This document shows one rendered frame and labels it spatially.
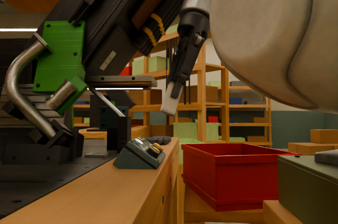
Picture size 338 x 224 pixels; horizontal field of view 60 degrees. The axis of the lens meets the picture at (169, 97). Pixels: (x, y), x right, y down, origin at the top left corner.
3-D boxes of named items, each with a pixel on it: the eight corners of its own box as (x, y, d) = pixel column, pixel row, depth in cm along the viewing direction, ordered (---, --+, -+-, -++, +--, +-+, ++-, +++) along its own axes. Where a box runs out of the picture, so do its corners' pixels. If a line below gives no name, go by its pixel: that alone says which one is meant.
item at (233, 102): (272, 150, 907) (270, 79, 923) (170, 150, 907) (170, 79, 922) (266, 148, 961) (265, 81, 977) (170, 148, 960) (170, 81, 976)
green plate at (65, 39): (86, 101, 82) (94, 35, 88) (75, 91, 74) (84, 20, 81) (46, 101, 83) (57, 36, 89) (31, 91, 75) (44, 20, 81)
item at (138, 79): (157, 90, 103) (157, 82, 103) (151, 85, 87) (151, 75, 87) (49, 91, 105) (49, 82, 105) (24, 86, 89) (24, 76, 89)
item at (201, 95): (200, 209, 323) (198, -2, 340) (100, 177, 496) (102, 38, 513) (231, 200, 358) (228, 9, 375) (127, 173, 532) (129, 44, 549)
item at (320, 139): (334, 161, 680) (333, 129, 686) (361, 166, 601) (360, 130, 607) (286, 162, 663) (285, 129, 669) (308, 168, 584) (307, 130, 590)
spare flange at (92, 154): (84, 157, 77) (84, 154, 77) (89, 155, 81) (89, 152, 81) (104, 157, 76) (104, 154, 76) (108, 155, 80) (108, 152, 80)
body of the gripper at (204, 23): (218, 20, 67) (208, 55, 64) (201, 35, 74) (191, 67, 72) (189, 5, 65) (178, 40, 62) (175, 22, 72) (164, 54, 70)
